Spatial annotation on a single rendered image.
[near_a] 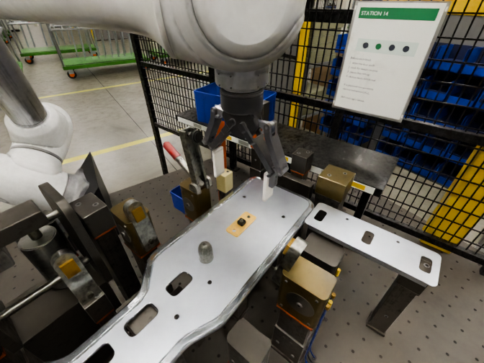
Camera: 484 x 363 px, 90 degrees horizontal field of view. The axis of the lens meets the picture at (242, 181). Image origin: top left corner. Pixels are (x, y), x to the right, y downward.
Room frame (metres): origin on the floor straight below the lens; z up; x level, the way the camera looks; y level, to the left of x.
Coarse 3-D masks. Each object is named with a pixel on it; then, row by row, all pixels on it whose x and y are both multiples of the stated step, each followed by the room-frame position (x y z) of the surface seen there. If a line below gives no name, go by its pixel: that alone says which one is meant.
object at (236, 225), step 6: (240, 216) 0.45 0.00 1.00; (246, 216) 0.45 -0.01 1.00; (252, 216) 0.45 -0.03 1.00; (234, 222) 0.43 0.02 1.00; (240, 222) 0.42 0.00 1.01; (246, 222) 0.43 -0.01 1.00; (252, 222) 0.43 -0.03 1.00; (228, 228) 0.41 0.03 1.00; (234, 228) 0.41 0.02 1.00; (240, 228) 0.41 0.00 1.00; (234, 234) 0.39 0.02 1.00; (240, 234) 0.39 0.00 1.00
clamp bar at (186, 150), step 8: (184, 128) 0.53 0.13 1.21; (192, 128) 0.53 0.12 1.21; (184, 136) 0.51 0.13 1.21; (192, 136) 0.50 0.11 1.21; (200, 136) 0.51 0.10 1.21; (184, 144) 0.51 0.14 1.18; (192, 144) 0.53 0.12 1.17; (184, 152) 0.51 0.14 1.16; (192, 152) 0.52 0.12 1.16; (200, 152) 0.53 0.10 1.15; (192, 160) 0.50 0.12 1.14; (200, 160) 0.52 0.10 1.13; (192, 168) 0.50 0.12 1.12; (200, 168) 0.52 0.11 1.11; (192, 176) 0.50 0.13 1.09; (200, 176) 0.52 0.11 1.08; (200, 192) 0.49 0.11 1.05
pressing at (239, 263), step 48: (240, 192) 0.55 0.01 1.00; (288, 192) 0.55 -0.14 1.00; (192, 240) 0.37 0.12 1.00; (240, 240) 0.37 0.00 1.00; (288, 240) 0.38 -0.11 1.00; (144, 288) 0.25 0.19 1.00; (192, 288) 0.25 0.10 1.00; (240, 288) 0.25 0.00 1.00; (96, 336) 0.17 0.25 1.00; (144, 336) 0.17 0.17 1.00; (192, 336) 0.17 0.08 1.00
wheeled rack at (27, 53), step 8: (8, 24) 7.33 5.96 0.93; (16, 32) 8.11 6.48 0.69; (88, 32) 9.10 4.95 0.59; (24, 48) 8.09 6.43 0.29; (32, 48) 8.09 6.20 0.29; (40, 48) 8.09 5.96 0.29; (48, 48) 8.09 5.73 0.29; (64, 48) 8.09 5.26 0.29; (72, 48) 8.09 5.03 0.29; (80, 48) 8.12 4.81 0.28; (88, 48) 8.19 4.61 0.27; (96, 48) 8.31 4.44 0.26; (24, 56) 7.33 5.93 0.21; (32, 56) 8.11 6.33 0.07
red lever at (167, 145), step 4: (164, 144) 0.58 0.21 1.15; (168, 144) 0.58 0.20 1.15; (168, 148) 0.57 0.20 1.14; (172, 148) 0.57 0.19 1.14; (168, 152) 0.57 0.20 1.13; (172, 152) 0.56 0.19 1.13; (176, 152) 0.57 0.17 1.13; (172, 156) 0.56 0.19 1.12; (176, 156) 0.55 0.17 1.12; (180, 156) 0.56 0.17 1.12; (176, 160) 0.55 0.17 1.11; (180, 160) 0.55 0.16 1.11; (180, 164) 0.54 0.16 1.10; (184, 164) 0.54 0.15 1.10; (184, 168) 0.53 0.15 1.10; (188, 172) 0.53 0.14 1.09; (200, 180) 0.52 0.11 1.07; (200, 184) 0.50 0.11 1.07
